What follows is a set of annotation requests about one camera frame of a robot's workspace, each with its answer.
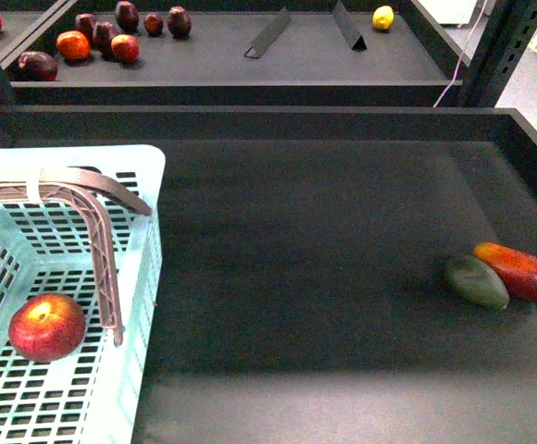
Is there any red yellow apple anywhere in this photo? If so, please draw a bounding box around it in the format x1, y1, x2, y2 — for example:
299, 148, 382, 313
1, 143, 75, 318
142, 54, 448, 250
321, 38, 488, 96
8, 292, 86, 363

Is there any light green plastic basket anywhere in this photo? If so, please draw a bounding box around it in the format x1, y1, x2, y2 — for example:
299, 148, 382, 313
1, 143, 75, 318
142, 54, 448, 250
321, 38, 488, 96
0, 144, 167, 444

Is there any red apple on rear shelf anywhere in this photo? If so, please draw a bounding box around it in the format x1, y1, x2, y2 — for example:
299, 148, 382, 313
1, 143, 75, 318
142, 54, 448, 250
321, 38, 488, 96
110, 34, 140, 64

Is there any black front tray shelf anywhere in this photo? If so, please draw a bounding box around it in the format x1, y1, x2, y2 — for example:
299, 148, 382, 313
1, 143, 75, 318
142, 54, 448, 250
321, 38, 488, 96
0, 106, 537, 443

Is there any black tray shelf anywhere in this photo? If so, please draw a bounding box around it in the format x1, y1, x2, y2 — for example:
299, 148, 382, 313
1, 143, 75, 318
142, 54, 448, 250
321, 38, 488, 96
0, 106, 537, 443
0, 1, 469, 107

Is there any black metal divider left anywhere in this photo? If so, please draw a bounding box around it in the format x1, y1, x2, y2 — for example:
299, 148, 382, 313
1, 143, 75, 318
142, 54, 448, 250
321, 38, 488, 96
244, 6, 292, 59

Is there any black metal divider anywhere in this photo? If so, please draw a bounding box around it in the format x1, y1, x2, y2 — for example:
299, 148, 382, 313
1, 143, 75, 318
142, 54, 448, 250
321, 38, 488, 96
244, 6, 292, 59
331, 1, 367, 52

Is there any black metal divider right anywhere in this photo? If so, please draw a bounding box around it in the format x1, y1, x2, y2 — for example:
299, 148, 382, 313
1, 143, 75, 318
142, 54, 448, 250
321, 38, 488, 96
331, 1, 367, 52

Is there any dark red fruit right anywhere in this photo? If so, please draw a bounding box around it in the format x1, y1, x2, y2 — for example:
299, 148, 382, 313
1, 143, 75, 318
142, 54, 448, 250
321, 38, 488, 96
168, 6, 192, 39

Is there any dark red fruit small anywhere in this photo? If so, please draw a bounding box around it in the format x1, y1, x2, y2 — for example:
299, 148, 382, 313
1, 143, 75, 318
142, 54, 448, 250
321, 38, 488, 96
144, 12, 164, 37

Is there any yellow lemon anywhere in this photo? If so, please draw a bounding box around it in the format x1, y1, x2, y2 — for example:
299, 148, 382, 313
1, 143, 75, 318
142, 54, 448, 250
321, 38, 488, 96
372, 5, 394, 31

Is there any black rear tray shelf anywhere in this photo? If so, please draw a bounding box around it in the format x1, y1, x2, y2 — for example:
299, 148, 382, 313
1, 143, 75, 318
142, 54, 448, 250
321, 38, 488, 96
0, 1, 469, 107

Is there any dark purple fruit pair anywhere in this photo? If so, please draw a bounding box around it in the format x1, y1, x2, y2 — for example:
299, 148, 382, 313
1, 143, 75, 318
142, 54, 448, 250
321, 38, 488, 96
74, 13, 119, 58

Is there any orange tomato fruit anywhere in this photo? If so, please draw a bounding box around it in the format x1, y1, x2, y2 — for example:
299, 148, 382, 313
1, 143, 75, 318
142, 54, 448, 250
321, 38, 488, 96
56, 31, 91, 62

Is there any red orange mango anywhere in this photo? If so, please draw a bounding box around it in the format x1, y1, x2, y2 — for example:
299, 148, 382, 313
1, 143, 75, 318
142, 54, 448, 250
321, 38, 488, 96
473, 241, 537, 302

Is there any dark purple eggplant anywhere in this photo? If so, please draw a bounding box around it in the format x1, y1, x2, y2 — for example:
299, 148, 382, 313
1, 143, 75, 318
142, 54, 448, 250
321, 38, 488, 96
18, 51, 58, 81

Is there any brown basket handle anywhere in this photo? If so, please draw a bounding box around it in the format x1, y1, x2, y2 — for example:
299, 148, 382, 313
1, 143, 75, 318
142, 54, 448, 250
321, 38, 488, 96
0, 166, 152, 346

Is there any pink cable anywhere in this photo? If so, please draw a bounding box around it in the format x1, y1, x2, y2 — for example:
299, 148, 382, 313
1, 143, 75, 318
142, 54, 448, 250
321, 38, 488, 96
432, 0, 490, 109

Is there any dark perforated metal post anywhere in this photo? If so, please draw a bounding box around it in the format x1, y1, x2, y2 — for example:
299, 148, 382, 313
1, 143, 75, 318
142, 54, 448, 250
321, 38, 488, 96
457, 0, 537, 108

